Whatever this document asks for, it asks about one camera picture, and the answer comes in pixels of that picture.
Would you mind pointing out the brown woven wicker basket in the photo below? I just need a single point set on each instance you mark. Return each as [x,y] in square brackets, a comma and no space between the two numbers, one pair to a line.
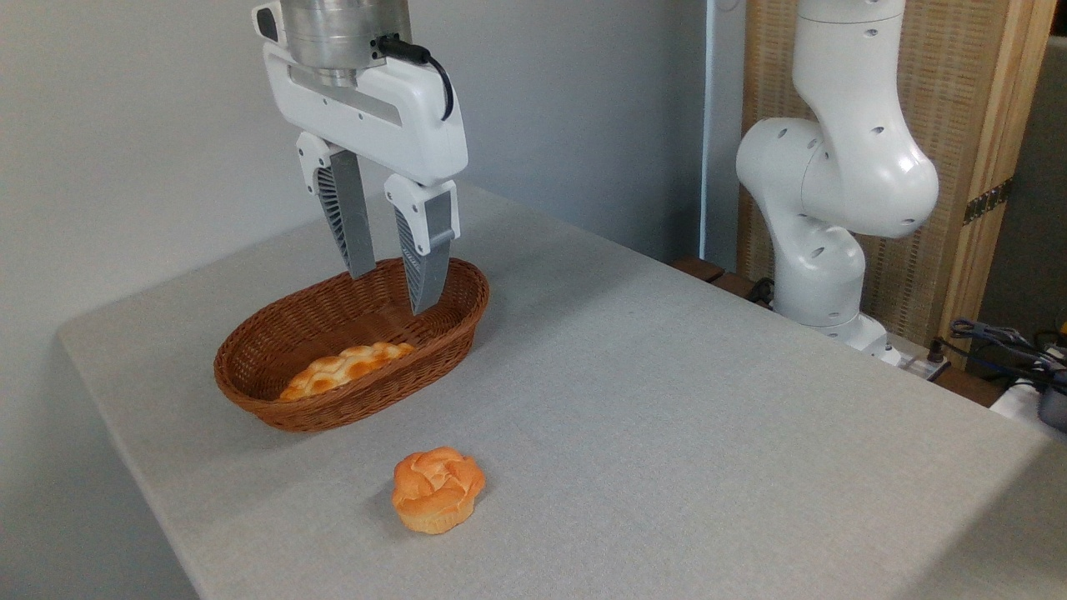
[275,342]

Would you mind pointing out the brown wooden base board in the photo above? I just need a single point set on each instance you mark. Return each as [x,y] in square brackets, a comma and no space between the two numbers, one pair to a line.
[708,273]

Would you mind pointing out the long braided bread loaf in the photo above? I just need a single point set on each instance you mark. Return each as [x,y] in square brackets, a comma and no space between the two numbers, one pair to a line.
[342,371]

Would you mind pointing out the white vertical pole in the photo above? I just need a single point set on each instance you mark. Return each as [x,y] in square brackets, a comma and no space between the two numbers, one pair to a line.
[710,125]

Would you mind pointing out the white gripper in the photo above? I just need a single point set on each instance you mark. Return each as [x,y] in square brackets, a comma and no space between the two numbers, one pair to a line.
[392,117]

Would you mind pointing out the grey tablecloth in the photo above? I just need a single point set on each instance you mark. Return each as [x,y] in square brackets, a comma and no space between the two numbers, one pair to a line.
[667,433]

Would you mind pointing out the wood framed rattan screen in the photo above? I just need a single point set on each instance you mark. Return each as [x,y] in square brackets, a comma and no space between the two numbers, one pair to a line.
[959,83]

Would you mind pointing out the metal screen hinge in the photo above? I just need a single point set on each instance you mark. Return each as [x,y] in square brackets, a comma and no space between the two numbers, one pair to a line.
[988,202]

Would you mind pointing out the round knotted bread roll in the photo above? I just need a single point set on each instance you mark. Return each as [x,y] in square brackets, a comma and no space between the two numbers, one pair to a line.
[438,492]

